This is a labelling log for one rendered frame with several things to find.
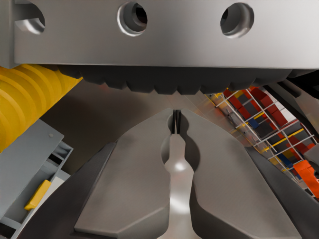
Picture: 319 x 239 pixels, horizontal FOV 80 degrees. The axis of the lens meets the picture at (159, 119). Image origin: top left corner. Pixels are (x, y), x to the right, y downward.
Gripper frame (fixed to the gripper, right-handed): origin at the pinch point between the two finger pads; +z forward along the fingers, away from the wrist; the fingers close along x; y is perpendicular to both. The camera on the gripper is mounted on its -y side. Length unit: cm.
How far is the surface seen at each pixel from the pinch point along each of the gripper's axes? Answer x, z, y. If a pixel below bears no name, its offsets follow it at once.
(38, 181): -34, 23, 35
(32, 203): -30.6, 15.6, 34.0
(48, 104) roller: -12.8, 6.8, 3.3
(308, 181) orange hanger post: 236, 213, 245
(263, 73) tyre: 8.1, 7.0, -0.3
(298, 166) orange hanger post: 237, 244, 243
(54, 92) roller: -12.6, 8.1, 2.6
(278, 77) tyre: 9.7, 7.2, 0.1
